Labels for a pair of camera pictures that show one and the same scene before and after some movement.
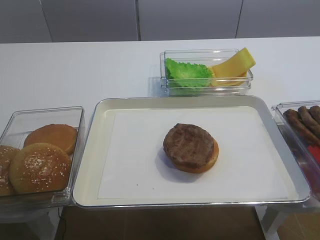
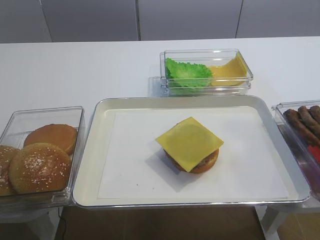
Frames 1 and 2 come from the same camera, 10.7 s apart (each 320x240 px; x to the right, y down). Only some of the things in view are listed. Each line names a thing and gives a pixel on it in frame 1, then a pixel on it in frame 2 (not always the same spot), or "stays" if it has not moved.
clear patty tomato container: x=301 y=120 stays
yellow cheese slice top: x=236 y=66 -> x=190 y=143
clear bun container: x=40 y=155 stays
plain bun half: x=64 y=136 stays
